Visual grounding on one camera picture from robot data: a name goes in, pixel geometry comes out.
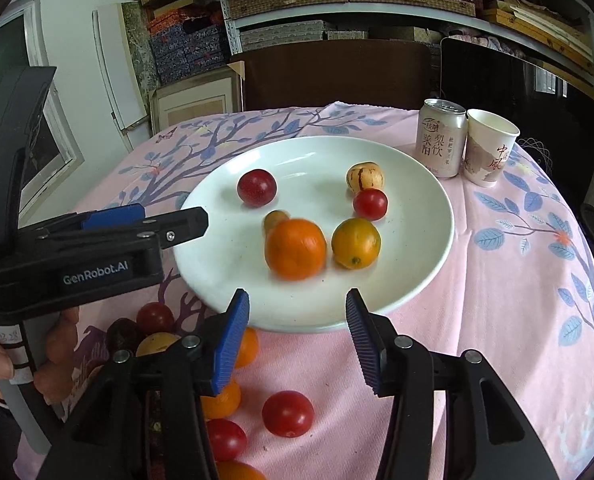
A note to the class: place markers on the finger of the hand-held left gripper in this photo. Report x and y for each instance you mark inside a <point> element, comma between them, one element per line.
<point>112,216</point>
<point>187,222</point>

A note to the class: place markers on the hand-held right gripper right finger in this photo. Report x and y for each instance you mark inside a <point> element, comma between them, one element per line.
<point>362,340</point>

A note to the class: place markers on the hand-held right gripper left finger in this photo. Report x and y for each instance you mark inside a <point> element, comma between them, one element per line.
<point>232,340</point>

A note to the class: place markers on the orange cherry tomato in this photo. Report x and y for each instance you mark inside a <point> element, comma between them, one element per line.
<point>250,347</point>
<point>224,402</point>
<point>356,242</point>
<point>239,471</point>

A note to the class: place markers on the white plate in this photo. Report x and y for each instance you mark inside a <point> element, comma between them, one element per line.
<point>217,260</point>

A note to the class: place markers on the dark purple passion fruit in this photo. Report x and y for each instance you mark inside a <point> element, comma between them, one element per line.
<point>122,335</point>

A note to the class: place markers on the yellow passion fruit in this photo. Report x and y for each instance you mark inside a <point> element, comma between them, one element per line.
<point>157,344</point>

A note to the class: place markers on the red cherry tomato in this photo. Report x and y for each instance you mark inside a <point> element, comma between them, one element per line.
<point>225,439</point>
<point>257,187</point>
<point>288,412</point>
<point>370,204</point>
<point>154,317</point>

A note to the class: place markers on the large orange tangerine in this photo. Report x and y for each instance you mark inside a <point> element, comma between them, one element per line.
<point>295,249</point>

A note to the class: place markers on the person's left hand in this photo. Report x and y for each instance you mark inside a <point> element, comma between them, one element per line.
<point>59,345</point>

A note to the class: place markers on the small olive brown fruit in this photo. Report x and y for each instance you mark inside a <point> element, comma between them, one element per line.
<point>276,217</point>

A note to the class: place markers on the pink printed tablecloth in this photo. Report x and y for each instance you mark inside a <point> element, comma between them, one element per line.
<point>477,310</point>

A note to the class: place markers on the framed picture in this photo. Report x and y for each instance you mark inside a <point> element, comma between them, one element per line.
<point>197,102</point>

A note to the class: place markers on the white leaning canvas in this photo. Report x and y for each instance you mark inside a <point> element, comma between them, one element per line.
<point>114,70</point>

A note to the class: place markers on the striped pepino melon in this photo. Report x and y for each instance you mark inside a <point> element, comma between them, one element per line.
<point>364,175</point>

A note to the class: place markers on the stack of blue patterned boxes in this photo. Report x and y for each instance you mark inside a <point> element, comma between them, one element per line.
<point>187,47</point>

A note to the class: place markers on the brown chair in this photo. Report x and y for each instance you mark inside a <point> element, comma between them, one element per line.
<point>327,75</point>

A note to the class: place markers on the pale drink can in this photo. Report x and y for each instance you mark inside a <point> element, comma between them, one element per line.
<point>439,140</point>

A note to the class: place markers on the row of grey patterned boxes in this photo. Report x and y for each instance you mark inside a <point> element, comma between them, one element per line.
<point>297,35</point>

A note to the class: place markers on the printed paper cup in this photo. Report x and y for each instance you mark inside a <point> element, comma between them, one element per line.
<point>489,152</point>

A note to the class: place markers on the white metal shelving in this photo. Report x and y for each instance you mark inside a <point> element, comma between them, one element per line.
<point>377,16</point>

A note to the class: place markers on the black glossy panel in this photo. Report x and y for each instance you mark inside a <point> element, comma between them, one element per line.
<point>527,95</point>

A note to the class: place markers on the stack of yellow wooden frames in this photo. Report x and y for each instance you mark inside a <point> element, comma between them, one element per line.
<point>542,25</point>

